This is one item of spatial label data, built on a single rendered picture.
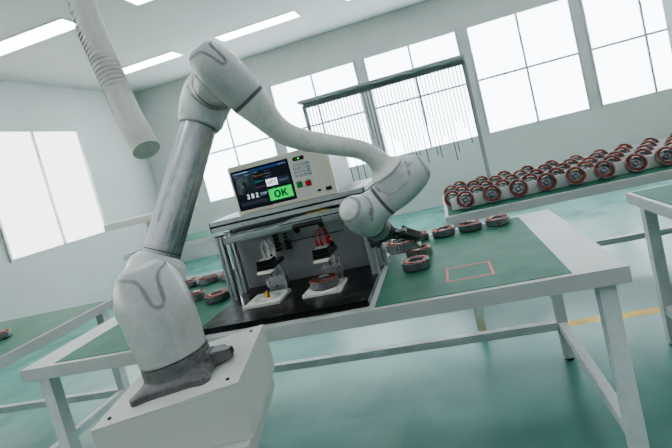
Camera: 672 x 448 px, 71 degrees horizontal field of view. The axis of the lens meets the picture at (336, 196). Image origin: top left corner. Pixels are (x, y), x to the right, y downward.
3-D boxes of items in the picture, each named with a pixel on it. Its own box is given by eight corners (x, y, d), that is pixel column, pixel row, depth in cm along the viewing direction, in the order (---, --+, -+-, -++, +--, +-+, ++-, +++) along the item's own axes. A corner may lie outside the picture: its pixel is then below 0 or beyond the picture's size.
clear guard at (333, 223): (342, 230, 163) (338, 213, 162) (278, 244, 168) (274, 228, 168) (357, 214, 195) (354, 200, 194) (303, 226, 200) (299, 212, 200)
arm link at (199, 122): (107, 337, 112) (102, 324, 131) (176, 347, 119) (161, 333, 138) (195, 47, 128) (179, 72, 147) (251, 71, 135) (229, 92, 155)
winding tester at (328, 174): (337, 192, 191) (325, 142, 189) (239, 215, 201) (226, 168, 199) (353, 182, 228) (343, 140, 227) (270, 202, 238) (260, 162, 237)
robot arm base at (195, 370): (225, 377, 100) (215, 353, 99) (128, 409, 101) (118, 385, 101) (244, 342, 118) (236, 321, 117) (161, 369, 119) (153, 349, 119)
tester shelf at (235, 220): (365, 198, 186) (362, 187, 186) (211, 233, 201) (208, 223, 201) (378, 185, 229) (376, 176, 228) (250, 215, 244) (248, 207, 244)
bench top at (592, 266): (633, 282, 137) (629, 265, 136) (23, 383, 187) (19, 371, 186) (550, 218, 235) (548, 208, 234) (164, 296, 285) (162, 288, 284)
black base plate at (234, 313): (369, 306, 158) (367, 299, 158) (199, 336, 173) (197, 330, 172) (384, 266, 204) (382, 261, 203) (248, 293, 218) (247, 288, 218)
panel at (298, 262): (385, 261, 203) (368, 194, 201) (245, 289, 218) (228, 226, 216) (385, 260, 204) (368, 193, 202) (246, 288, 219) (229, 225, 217)
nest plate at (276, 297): (280, 303, 180) (279, 300, 180) (244, 310, 184) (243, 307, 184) (291, 290, 195) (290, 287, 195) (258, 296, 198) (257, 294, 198)
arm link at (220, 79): (270, 76, 125) (253, 91, 137) (219, 22, 119) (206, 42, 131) (237, 109, 120) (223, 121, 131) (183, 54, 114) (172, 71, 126)
